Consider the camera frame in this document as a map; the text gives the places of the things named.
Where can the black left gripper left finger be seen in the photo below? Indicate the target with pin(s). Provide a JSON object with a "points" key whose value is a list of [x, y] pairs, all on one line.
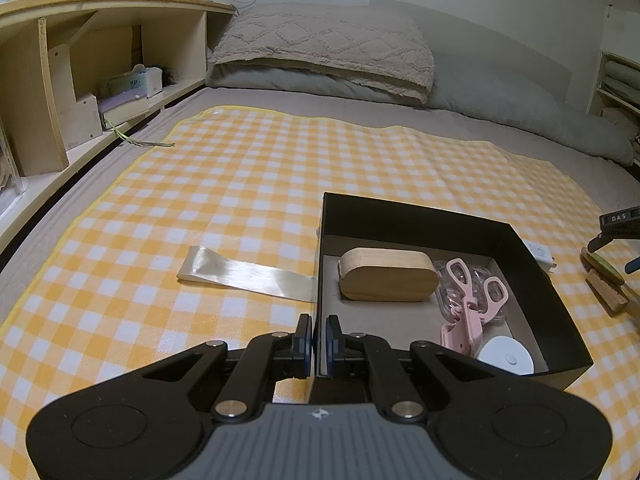
{"points": [[302, 347]]}

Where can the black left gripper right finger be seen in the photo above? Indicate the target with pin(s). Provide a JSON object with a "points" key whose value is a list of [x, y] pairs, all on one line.
{"points": [[335, 346]]}

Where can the carved wooden block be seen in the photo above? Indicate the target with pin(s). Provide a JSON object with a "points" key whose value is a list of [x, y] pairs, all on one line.
{"points": [[610, 295]]}

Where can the round cork frog coaster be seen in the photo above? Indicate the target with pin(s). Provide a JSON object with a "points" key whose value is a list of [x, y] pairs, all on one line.
{"points": [[601, 266]]}

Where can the oval wooden box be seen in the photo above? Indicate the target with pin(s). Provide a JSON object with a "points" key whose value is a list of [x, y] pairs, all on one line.
{"points": [[386, 275]]}

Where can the white charger adapter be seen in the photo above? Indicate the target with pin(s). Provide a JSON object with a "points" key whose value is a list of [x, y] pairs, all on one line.
{"points": [[542, 254]]}

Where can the clear plastic case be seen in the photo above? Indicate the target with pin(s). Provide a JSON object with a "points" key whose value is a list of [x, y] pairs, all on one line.
{"points": [[489, 293]]}

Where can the black cardboard box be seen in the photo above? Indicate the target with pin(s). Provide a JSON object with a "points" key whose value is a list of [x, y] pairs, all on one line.
{"points": [[487, 253]]}

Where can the white side shelf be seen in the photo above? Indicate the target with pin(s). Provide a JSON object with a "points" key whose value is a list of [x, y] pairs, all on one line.
{"points": [[615, 96]]}

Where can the pink scissors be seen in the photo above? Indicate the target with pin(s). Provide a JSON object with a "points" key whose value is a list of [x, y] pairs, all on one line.
{"points": [[465, 333]]}

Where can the grey pillow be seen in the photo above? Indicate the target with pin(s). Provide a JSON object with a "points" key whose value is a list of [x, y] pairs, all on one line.
{"points": [[460, 86]]}

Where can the yellow checkered cloth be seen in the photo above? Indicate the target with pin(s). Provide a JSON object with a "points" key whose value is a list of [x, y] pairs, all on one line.
{"points": [[248, 183]]}

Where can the white round disc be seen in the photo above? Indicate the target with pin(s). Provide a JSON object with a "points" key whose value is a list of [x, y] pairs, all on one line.
{"points": [[508, 354]]}

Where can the beige textured pillow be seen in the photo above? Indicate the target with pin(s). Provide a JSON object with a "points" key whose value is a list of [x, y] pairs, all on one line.
{"points": [[311, 47]]}

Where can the purple book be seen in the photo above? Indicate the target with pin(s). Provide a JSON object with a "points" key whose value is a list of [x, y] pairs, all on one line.
{"points": [[116, 110]]}

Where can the tissue box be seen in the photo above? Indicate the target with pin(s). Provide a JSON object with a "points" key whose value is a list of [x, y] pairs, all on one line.
{"points": [[147, 81]]}

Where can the wooden bedside shelf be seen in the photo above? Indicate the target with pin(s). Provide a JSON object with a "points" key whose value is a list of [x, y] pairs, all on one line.
{"points": [[55, 53]]}

